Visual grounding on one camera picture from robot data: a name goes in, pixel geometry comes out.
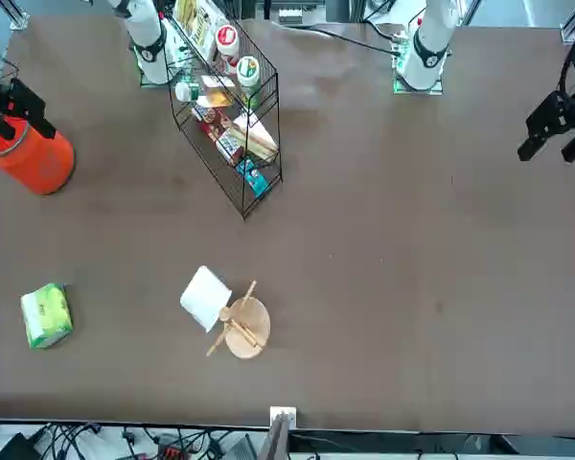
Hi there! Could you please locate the orange bin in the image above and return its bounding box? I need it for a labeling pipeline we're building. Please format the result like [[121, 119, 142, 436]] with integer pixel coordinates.
[[0, 112, 76, 196]]

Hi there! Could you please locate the green tissue pack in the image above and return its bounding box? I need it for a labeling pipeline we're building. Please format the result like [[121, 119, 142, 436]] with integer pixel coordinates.
[[19, 282, 75, 350]]

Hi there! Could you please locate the small white bottle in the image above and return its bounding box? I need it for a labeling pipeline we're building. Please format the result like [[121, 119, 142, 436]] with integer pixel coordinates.
[[174, 80, 203, 103]]

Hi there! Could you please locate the red brown biscuit box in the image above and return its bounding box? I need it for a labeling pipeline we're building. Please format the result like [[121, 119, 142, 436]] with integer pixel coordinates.
[[190, 104, 232, 145]]

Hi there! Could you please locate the large white food packet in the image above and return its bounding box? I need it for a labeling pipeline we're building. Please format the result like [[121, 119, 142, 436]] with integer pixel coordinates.
[[172, 0, 222, 58]]

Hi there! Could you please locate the yellow snack carton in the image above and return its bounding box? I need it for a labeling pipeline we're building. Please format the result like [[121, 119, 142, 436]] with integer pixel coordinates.
[[198, 75, 236, 109]]

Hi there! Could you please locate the red white patterned box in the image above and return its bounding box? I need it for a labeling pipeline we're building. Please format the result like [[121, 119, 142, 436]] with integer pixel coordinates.
[[214, 128, 246, 167]]

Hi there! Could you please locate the white jar red lid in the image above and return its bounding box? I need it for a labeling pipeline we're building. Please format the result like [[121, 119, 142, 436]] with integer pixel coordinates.
[[214, 24, 242, 77]]

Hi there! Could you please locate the white jar green lid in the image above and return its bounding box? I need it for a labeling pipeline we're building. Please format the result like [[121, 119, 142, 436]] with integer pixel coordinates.
[[235, 55, 263, 110]]

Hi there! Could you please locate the triangular sandwich packet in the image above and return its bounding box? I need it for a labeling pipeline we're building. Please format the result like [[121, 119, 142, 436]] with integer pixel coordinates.
[[230, 112, 279, 163]]

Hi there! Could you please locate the teal snack box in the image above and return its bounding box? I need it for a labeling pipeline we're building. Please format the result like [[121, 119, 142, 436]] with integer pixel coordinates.
[[235, 159, 270, 197]]

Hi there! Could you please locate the white cup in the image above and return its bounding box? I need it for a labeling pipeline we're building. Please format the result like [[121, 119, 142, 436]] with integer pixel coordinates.
[[179, 265, 234, 334]]

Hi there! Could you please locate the grey power strip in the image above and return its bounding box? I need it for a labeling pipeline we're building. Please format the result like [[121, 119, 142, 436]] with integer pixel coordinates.
[[276, 7, 304, 26]]

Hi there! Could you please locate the wooden cup rack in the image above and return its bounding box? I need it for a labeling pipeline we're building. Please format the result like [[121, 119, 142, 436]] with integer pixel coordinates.
[[205, 280, 272, 360]]

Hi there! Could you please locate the black case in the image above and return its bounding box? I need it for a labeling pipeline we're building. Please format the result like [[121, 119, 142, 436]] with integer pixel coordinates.
[[0, 432, 42, 460]]

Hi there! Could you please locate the black red power adapter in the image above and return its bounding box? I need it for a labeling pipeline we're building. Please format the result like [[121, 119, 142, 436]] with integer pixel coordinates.
[[156, 433, 189, 460]]

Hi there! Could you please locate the grey device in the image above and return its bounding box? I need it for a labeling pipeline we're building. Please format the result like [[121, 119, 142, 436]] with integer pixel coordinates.
[[222, 433, 259, 460]]

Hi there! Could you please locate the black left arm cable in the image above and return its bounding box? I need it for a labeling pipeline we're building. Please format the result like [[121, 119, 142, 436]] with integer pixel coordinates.
[[558, 40, 575, 109]]

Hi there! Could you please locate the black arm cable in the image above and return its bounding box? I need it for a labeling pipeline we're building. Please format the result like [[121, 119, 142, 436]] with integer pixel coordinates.
[[0, 53, 20, 85], [558, 40, 575, 109]]

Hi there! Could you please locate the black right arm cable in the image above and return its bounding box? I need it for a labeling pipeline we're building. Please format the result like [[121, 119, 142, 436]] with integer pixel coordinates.
[[0, 53, 20, 85]]

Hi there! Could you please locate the black wire shelf rack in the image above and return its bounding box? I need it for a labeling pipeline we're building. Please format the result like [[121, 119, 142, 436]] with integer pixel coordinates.
[[164, 9, 284, 222]]

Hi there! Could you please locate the black base power cable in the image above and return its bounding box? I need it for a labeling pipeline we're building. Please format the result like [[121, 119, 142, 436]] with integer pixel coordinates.
[[280, 24, 400, 55]]

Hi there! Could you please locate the white mount bracket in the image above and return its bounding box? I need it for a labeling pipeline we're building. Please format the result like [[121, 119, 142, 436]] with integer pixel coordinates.
[[269, 405, 298, 430]]

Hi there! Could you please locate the aluminium camera post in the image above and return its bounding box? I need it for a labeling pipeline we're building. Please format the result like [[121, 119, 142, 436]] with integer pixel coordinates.
[[257, 414, 291, 460]]

